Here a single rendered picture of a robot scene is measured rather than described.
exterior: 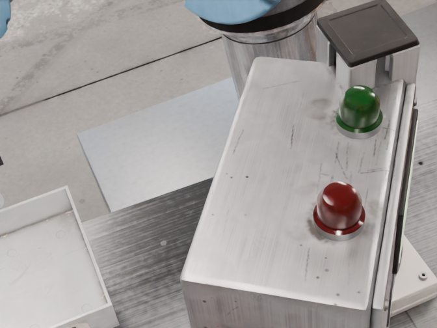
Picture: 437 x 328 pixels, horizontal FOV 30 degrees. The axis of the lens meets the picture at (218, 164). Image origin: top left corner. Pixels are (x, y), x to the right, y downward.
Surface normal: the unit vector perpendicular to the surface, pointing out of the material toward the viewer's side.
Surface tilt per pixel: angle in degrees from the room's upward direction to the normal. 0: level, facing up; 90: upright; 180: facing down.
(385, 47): 0
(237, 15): 81
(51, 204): 92
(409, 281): 3
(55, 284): 2
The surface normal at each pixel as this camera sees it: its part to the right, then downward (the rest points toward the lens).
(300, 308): -0.25, 0.74
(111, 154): -0.10, -0.66
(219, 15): -0.40, 0.59
